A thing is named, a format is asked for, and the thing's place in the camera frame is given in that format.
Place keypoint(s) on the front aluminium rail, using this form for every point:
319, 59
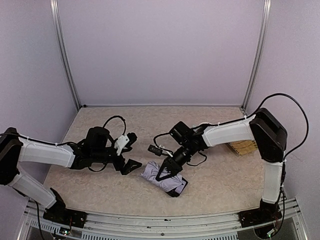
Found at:
108, 226

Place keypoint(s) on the woven bamboo tray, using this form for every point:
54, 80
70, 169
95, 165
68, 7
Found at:
243, 147

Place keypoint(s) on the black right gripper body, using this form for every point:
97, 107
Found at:
172, 164

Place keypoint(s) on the right aluminium frame post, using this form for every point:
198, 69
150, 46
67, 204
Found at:
258, 53

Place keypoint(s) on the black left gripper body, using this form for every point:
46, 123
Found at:
119, 163

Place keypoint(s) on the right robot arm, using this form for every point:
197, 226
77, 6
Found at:
260, 131

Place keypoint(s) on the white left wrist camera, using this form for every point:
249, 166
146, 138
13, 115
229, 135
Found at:
123, 144

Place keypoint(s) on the aluminium frame post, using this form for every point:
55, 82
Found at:
258, 53
63, 53

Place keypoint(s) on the left aluminium frame post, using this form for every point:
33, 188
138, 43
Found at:
63, 53

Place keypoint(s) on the lavender folding umbrella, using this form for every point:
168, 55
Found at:
173, 186

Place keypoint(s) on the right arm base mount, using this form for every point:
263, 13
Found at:
256, 216

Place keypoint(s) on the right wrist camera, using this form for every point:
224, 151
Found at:
158, 151

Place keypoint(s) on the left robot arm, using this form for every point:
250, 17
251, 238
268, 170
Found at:
98, 147

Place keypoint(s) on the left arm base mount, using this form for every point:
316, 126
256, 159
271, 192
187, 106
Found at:
69, 217

